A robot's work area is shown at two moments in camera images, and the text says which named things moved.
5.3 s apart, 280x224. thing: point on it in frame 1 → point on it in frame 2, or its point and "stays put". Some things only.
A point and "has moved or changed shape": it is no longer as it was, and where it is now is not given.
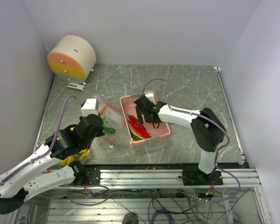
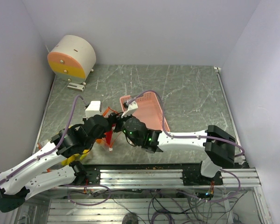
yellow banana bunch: [78, 157] stays put
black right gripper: [139, 114] → [115, 117]
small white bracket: [76, 87] stays put
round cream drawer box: [72, 59] stays put
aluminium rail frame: [138, 196] stays put
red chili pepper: [139, 129] has moved or changed shape
